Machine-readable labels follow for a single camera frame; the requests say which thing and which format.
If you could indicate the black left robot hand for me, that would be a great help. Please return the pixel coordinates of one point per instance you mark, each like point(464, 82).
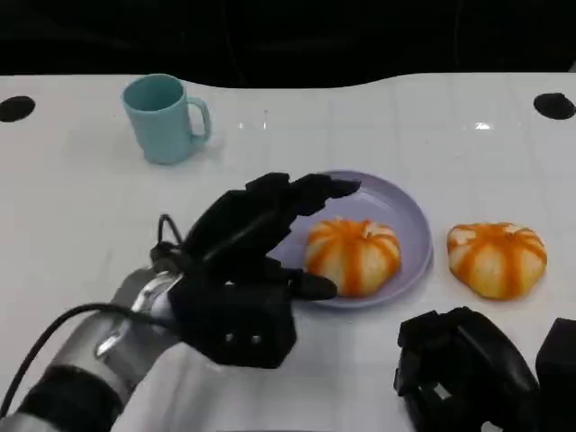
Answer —
point(252, 234)

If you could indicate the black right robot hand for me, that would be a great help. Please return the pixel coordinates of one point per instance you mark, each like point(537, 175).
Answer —
point(477, 360)

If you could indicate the orange white toy bread roll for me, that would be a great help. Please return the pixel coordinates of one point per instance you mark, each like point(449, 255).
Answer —
point(495, 261)
point(351, 261)

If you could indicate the pale green mug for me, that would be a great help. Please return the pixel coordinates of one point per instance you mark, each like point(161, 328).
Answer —
point(159, 130)

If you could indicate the lilac plate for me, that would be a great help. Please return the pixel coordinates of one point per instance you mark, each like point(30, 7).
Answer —
point(396, 211)

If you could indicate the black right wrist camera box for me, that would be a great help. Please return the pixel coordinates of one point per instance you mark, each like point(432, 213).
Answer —
point(560, 360)

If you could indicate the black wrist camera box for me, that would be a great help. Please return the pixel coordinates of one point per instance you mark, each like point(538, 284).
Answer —
point(243, 324)
point(560, 360)

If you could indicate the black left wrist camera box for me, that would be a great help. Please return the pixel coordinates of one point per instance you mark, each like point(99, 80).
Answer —
point(243, 324)

